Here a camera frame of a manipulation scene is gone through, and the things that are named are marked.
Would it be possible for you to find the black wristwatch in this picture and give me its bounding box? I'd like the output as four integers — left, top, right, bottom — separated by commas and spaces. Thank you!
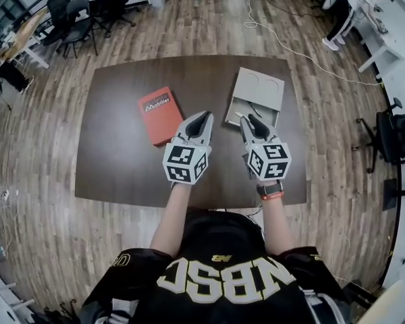
256, 182, 284, 196

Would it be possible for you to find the grey drawer box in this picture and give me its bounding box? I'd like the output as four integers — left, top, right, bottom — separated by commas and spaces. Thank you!
225, 67, 286, 130

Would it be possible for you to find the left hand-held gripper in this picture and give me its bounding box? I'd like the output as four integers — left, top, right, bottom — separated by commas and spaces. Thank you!
161, 111, 215, 185

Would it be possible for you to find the white frame stand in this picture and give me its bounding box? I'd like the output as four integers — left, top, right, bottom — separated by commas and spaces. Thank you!
0, 281, 35, 324

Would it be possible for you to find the person's right forearm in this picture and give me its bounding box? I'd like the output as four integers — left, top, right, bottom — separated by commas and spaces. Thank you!
256, 180, 295, 258

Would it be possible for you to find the tangled white cable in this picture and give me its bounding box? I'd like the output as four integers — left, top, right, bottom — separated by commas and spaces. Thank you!
0, 197, 18, 260

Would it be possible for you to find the red book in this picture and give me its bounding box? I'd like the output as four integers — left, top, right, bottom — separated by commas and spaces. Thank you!
137, 86, 185, 147

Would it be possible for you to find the wooden desk with white legs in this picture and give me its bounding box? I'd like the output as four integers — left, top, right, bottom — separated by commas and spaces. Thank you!
0, 7, 51, 69

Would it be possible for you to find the long white floor cable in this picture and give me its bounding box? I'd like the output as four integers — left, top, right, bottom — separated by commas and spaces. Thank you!
235, 0, 383, 87

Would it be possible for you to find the black lettered jersey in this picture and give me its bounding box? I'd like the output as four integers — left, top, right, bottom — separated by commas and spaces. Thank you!
79, 209, 352, 324

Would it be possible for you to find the black office chair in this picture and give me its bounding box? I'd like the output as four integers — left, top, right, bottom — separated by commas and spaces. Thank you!
42, 0, 72, 47
352, 97, 405, 174
56, 0, 99, 59
97, 0, 136, 38

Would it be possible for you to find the person's left forearm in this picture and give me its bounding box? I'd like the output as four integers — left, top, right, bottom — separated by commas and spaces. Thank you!
151, 182, 194, 258

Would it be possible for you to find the black bag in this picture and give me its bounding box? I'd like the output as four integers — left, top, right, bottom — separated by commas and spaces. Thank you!
43, 301, 86, 324

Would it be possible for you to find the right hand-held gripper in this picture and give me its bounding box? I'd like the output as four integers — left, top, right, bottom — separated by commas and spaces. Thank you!
239, 113, 293, 182

